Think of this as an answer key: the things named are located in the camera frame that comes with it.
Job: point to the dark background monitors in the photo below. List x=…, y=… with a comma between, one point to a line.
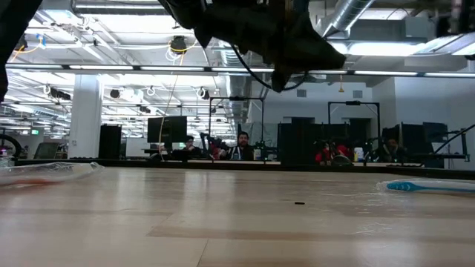
x=415, y=135

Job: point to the wooden background table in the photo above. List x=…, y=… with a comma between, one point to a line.
x=389, y=164
x=241, y=162

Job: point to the black tall cabinet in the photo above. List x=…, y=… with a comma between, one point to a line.
x=110, y=142

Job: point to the slanted silver ceiling duct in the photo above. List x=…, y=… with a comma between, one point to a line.
x=349, y=15

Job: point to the black background robot arm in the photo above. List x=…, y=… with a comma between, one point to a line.
x=265, y=151

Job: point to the white building column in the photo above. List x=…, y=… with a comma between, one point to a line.
x=85, y=122

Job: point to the green exit sign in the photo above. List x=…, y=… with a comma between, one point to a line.
x=35, y=132

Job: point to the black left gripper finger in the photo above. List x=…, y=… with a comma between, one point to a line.
x=315, y=55

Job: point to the white blue background bottle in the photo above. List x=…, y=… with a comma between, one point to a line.
x=257, y=154

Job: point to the person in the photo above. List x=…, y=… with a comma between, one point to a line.
x=392, y=148
x=326, y=155
x=242, y=150
x=190, y=145

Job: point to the black aluminium rig frame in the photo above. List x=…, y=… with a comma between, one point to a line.
x=445, y=171

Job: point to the rectangular ceiling light panel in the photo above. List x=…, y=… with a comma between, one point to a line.
x=378, y=48

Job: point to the black partition wall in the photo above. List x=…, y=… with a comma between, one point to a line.
x=304, y=144

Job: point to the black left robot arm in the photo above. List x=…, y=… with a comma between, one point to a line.
x=15, y=22

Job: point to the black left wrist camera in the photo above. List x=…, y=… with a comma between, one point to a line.
x=280, y=81

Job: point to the black background monitor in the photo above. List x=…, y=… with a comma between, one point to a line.
x=167, y=130

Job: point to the orange white bagged toothbrush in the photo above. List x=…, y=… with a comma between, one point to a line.
x=37, y=181

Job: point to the black background rig frame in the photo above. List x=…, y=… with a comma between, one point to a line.
x=352, y=102
x=237, y=98

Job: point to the wide silver ceiling duct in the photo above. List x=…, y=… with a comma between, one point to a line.
x=235, y=96

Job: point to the grey open laptop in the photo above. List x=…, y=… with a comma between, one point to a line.
x=46, y=151

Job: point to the long LED light bar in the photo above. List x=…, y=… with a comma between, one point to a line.
x=130, y=68

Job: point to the black curved hoop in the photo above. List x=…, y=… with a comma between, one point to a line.
x=16, y=144

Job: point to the white yellow background bottle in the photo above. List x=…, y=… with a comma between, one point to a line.
x=358, y=154

